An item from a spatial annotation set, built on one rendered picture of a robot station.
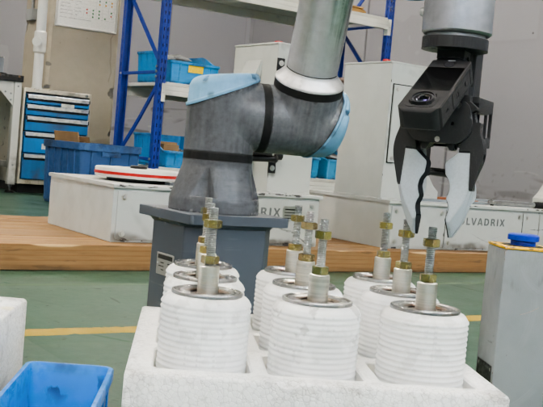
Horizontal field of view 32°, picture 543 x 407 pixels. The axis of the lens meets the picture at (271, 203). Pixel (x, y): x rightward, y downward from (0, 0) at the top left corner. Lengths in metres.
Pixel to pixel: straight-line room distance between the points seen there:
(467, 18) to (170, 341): 0.45
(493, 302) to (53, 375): 0.57
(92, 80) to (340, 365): 6.58
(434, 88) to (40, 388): 0.61
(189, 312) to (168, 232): 0.60
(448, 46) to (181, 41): 9.39
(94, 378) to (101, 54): 6.38
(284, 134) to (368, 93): 2.28
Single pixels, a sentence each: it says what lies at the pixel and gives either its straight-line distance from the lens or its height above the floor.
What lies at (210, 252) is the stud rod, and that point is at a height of 0.30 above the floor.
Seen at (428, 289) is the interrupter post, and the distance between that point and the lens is 1.05.
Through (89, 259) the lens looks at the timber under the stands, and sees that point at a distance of 2.98.
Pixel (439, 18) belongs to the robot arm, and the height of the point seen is 0.56.
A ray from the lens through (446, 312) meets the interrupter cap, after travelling 1.03.
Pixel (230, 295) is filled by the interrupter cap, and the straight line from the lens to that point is 1.00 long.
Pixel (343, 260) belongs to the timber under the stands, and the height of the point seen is 0.04.
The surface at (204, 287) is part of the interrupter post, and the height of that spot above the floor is 0.26.
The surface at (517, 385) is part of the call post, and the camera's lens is 1.28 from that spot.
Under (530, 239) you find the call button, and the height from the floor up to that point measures 0.32.
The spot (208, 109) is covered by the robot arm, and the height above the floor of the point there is 0.47.
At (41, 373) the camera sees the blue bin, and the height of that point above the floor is 0.11.
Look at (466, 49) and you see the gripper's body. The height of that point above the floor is 0.53.
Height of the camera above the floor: 0.41
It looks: 3 degrees down
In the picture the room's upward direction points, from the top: 5 degrees clockwise
